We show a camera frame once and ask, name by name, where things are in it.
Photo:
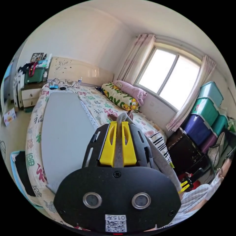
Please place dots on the gray sweatshirt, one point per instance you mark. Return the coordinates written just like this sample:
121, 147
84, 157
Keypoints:
162, 164

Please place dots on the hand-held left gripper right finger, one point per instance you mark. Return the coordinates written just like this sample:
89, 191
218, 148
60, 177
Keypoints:
130, 151

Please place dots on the window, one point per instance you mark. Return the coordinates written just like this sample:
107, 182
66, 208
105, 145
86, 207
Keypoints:
167, 73

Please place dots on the white measuring strip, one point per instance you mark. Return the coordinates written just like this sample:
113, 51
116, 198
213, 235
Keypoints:
90, 114

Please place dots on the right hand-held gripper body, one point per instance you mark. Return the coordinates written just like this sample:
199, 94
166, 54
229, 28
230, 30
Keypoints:
194, 176

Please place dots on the white nightstand with drawers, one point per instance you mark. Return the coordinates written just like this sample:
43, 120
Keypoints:
30, 95

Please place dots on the bed with printed sheet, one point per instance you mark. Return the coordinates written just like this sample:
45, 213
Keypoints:
99, 108

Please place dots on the person's body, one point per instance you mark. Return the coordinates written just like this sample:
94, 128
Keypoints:
195, 201

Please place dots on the green storage box with print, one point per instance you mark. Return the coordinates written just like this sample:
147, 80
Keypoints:
204, 110

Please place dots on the yellow green printed rolled blanket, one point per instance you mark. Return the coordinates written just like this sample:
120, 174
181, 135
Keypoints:
118, 96

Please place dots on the dark wooden cabinet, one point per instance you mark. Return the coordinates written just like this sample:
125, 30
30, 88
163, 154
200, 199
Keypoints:
184, 153

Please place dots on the dark green storage box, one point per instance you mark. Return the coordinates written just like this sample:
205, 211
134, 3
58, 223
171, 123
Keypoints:
36, 74

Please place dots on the light teal storage box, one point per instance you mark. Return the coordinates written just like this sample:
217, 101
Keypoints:
212, 93

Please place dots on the gray folding board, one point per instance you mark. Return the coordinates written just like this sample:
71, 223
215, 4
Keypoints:
64, 129

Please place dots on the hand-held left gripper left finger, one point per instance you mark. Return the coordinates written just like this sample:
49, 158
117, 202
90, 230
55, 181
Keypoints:
106, 147

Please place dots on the small teal storage box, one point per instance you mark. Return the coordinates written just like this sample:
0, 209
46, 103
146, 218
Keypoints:
220, 125

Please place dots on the purple storage box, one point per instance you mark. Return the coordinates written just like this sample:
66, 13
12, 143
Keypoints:
197, 129

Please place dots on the mauve storage box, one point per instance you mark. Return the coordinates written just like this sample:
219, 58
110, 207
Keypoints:
209, 142

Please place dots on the clear water bottle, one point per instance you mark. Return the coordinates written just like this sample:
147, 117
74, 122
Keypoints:
79, 82

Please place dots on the white black striped cloth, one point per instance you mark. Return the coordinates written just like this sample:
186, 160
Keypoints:
159, 143

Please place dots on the pink curtain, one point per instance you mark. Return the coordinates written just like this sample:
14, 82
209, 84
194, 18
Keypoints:
135, 55
191, 95

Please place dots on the pink pillow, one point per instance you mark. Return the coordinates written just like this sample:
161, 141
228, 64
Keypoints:
131, 90

